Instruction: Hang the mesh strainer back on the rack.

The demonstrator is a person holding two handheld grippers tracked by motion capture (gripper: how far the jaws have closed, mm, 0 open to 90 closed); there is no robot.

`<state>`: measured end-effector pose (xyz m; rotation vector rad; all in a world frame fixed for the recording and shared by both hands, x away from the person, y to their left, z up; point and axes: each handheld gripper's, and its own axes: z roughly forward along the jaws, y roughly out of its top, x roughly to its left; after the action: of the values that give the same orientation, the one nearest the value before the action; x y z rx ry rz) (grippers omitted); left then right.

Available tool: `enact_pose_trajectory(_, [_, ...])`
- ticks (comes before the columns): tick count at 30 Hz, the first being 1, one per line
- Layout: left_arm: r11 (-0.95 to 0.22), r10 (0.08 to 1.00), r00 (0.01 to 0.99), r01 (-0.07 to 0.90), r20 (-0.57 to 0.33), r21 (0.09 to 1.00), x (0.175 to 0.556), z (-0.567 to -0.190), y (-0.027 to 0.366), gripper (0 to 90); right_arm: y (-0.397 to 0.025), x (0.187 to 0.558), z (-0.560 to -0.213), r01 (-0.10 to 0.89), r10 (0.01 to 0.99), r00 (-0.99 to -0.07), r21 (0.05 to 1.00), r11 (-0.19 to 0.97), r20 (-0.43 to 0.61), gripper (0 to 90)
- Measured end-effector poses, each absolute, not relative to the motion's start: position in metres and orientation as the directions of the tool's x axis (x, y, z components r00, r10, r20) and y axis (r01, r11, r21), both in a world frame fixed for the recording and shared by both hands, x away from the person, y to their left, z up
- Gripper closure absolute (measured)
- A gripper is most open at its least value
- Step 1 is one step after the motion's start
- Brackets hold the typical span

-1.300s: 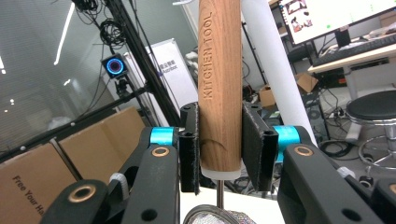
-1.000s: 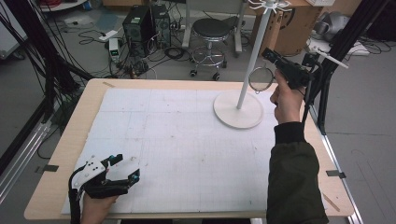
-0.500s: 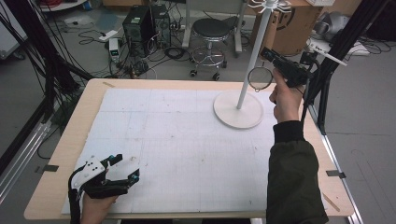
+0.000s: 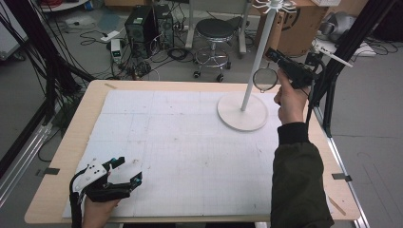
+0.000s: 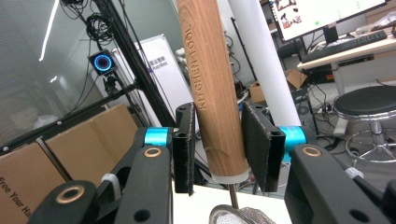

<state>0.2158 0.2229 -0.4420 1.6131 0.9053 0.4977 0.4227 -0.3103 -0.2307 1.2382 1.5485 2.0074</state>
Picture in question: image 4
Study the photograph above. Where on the large black computer tower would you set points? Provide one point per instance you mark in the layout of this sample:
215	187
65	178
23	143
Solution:
139	31

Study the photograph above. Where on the grey bag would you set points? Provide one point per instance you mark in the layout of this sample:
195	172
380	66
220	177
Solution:
337	25

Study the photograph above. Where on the black round stool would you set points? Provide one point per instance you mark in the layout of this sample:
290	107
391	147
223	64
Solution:
215	30

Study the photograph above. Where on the slim black computer tower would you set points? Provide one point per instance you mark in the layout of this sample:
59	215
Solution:
164	25

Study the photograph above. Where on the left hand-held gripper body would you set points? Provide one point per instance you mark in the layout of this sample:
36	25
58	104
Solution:
92	174

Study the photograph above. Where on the small white device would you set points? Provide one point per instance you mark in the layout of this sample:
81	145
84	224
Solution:
116	49

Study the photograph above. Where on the aluminium rail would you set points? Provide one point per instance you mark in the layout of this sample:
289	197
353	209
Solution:
22	158
342	167

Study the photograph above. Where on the black tape strip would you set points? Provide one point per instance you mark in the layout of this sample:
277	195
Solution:
49	171
341	177

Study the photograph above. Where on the thin wooden stick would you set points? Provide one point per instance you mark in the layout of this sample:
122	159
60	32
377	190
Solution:
336	205

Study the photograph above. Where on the wooden table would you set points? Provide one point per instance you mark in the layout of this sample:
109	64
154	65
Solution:
63	164

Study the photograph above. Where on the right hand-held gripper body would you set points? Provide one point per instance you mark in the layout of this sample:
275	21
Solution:
297	74

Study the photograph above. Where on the black metal frame stand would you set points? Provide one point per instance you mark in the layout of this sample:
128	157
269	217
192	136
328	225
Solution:
331	95
53	72

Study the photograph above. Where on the person's left hand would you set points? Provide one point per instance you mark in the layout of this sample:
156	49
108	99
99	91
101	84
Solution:
96	213

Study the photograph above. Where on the white hook stand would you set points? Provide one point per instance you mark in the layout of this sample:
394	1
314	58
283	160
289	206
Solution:
242	115

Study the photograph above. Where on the white grid mat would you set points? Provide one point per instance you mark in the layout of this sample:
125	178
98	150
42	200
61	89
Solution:
177	177

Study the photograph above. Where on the white power strip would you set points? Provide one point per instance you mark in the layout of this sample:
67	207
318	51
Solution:
110	36

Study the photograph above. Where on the person's right hand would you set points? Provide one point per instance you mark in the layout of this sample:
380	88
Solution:
291	104

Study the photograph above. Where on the cardboard box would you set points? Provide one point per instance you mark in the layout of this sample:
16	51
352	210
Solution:
301	31

